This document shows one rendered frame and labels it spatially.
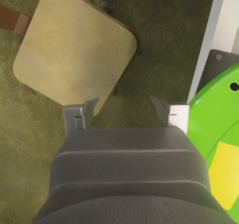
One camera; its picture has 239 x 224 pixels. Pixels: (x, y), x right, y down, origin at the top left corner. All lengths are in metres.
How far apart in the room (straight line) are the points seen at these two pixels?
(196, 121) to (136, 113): 1.13
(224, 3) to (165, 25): 0.93
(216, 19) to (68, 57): 0.46
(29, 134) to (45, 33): 1.05
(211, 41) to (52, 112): 1.24
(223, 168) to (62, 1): 0.61
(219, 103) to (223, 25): 0.19
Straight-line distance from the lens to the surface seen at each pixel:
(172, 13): 1.30
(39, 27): 0.68
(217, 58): 0.35
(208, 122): 0.20
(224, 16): 0.37
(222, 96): 0.20
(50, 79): 0.67
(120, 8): 1.26
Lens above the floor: 1.23
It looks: 73 degrees down
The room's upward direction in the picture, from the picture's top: 178 degrees counter-clockwise
